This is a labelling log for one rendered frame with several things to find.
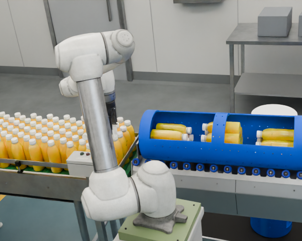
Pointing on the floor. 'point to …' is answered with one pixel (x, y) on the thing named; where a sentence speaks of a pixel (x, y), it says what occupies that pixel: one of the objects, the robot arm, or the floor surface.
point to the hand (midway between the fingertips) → (113, 132)
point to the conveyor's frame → (43, 192)
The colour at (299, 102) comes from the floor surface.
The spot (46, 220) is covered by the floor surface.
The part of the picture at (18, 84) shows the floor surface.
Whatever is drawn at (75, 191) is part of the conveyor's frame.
